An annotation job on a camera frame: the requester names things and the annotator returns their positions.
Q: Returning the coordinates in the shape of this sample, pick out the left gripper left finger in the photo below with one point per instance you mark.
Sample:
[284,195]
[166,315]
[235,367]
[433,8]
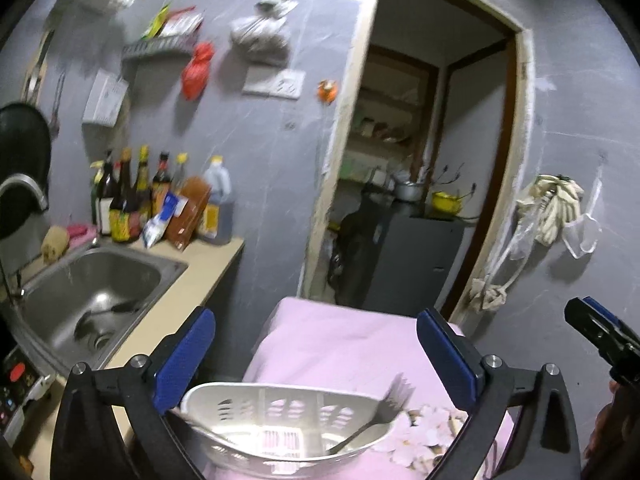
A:
[176,359]

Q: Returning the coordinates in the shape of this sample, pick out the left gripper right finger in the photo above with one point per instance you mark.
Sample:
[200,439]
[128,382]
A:
[455,359]

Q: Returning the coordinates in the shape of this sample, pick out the silver metal fork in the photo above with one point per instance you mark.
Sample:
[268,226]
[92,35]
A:
[393,403]

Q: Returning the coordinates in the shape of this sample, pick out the white plastic utensil basket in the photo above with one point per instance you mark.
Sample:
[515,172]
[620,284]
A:
[277,431]

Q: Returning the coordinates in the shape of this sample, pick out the chrome kitchen faucet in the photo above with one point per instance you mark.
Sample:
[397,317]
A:
[28,183]

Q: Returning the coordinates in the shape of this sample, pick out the person's right hand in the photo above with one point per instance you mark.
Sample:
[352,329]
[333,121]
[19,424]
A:
[613,448]

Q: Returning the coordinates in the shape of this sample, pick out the knotted white rag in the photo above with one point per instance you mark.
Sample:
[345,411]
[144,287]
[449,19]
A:
[484,296]

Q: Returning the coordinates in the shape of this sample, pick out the black ladle in sink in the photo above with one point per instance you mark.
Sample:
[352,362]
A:
[87,324]

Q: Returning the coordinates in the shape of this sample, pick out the dark grey cabinet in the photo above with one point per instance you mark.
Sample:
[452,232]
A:
[388,257]

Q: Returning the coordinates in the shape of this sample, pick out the pink floral table cloth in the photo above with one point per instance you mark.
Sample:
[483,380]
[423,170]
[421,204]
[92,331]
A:
[307,343]

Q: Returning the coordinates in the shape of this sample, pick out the stainless steel sink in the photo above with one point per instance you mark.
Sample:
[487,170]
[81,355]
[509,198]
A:
[92,276]

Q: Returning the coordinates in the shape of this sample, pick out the blue white salt bag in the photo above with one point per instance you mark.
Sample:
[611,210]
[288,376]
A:
[155,228]

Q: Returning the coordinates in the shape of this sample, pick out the large soy sauce jug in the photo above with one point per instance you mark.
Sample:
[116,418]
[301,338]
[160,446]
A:
[217,219]

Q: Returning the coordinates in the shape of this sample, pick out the hanging striped cloth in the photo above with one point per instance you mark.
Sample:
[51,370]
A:
[557,201]

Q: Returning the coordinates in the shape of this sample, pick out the yellow pot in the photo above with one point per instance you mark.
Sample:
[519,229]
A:
[446,203]

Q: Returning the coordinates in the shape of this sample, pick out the dark sauce bottle yellow label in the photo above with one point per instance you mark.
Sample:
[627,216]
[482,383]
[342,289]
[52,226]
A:
[124,210]

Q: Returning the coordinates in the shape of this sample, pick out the loofah sponge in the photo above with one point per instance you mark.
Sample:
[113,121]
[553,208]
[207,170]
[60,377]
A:
[55,244]

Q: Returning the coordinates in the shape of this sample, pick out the orange brown spice bag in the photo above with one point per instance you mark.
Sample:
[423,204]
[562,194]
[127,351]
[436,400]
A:
[192,200]

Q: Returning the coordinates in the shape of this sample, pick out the metal cooking pot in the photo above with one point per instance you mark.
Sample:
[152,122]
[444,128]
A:
[408,191]

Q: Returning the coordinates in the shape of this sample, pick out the dark wine bottle white label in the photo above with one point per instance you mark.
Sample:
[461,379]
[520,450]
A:
[106,191]

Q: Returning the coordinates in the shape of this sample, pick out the black wok pan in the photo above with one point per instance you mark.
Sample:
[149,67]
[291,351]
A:
[25,149]

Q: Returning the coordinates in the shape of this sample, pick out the red plastic bag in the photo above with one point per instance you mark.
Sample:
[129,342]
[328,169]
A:
[195,76]

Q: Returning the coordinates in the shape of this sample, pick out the grey white plastic bag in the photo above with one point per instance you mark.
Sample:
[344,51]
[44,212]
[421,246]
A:
[264,37]

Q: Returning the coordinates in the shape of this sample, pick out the white box on wall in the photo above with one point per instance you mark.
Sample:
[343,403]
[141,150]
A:
[105,99]

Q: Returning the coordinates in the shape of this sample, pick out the white wall socket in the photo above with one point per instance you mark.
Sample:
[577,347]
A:
[272,82]

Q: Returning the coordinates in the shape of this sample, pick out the orange wall hook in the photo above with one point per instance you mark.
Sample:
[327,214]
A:
[327,91]

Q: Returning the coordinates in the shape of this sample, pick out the grey wall shelf rack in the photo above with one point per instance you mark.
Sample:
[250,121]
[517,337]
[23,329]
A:
[159,46]

